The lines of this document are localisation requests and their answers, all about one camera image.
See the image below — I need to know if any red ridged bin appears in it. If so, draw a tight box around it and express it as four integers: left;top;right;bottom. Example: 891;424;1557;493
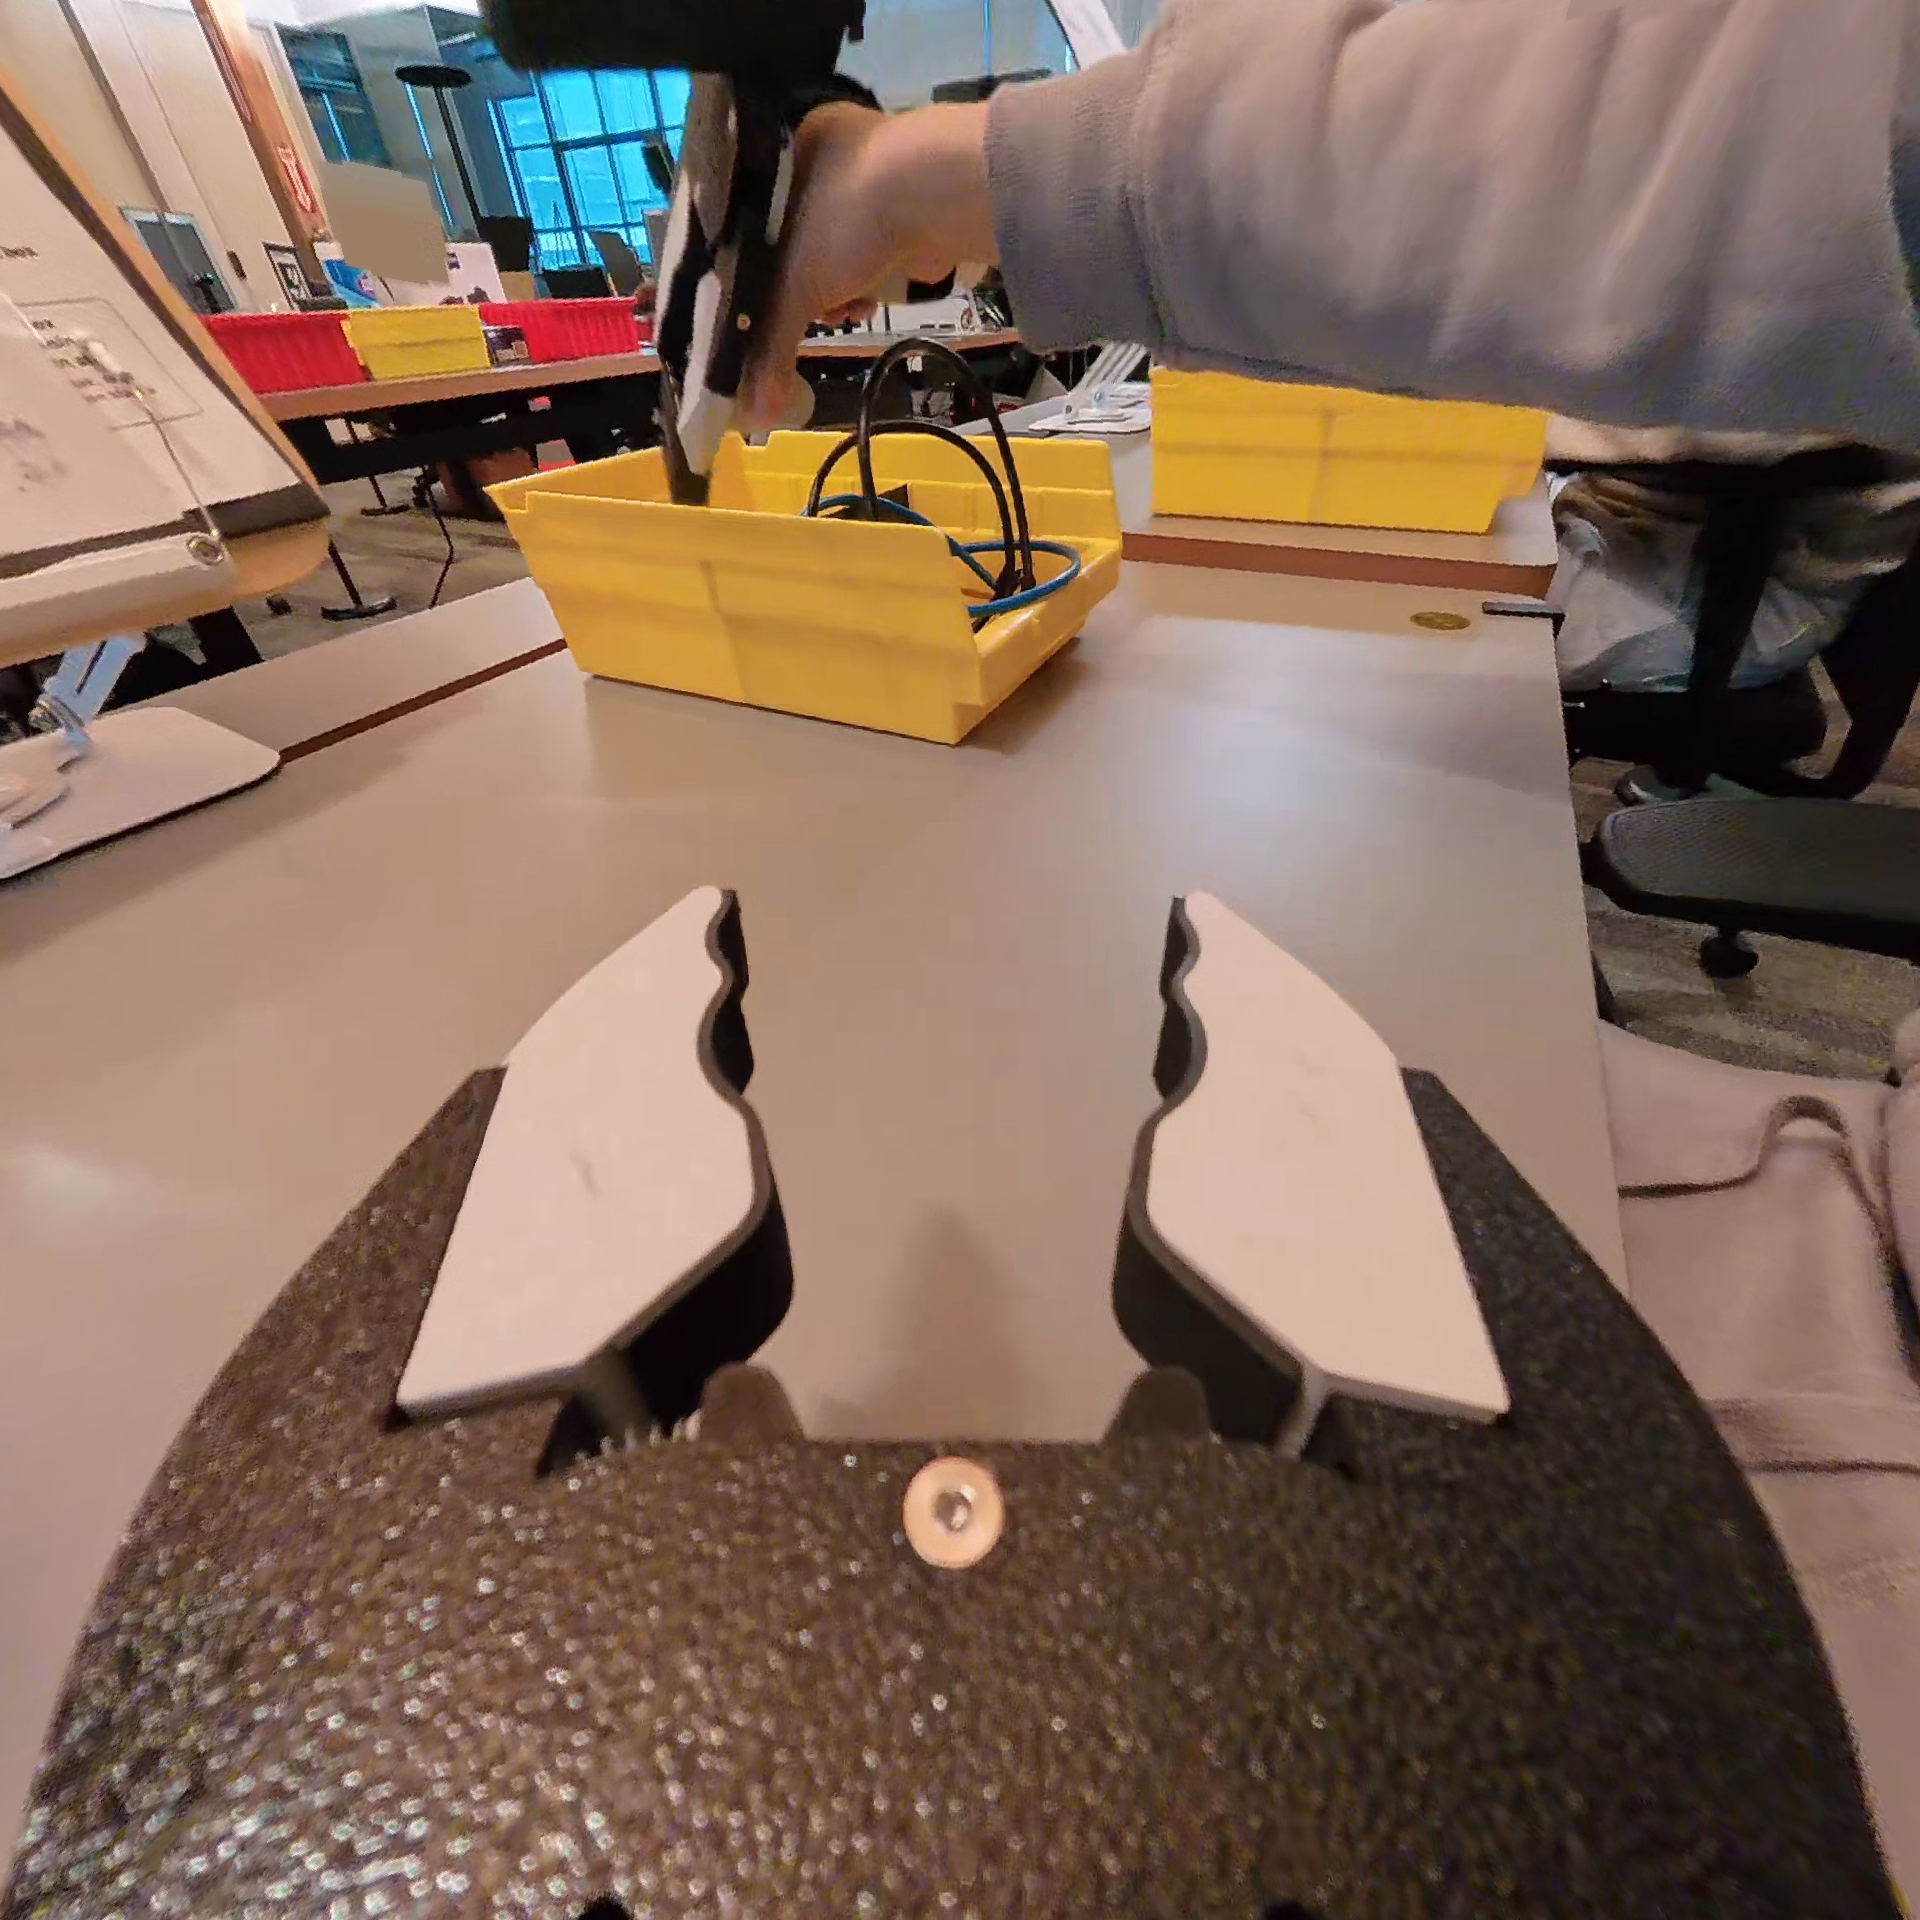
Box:
201;311;368;394
477;297;647;366

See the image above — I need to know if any long work table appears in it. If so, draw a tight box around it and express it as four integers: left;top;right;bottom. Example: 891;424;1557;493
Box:
255;352;669;452

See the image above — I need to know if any grey desk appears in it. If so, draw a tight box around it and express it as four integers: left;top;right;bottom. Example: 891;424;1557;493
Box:
0;557;1629;1757
0;576;569;962
1118;433;1561;601

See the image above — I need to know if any person's right hand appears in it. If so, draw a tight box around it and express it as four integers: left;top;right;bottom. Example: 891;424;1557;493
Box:
743;95;1004;431

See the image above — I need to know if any yellow divided plastic bin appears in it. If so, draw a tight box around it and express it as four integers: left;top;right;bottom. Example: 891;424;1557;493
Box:
487;426;1125;748

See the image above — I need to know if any black ethernet cable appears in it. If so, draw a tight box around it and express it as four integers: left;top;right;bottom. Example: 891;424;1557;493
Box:
809;336;1040;601

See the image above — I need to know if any white task sheet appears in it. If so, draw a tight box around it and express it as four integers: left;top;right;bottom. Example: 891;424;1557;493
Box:
0;127;308;578

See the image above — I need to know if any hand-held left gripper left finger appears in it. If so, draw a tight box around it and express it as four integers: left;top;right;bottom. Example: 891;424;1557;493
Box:
392;885;792;1478

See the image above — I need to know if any black floor lamp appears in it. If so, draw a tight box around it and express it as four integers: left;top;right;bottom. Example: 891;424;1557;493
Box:
392;64;488;225

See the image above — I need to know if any white plastic bag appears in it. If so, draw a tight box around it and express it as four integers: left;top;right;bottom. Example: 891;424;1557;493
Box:
1544;471;1839;694

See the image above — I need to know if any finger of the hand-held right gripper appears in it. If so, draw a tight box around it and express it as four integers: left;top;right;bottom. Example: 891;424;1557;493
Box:
678;151;789;465
656;181;700;452

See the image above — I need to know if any small yellow bin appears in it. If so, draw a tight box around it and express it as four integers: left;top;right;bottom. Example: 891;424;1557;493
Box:
342;303;493;382

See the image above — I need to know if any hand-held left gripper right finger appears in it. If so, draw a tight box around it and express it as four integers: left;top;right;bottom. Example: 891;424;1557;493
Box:
1112;888;1513;1464

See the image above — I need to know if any wooden document stand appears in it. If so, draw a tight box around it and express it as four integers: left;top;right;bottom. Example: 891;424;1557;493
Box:
0;66;332;880

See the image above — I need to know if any blue ethernet cable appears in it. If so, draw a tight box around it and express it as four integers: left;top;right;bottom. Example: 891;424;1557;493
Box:
803;490;1085;618

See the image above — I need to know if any black office chair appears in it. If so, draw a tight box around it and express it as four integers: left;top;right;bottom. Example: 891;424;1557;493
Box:
1558;440;1920;981

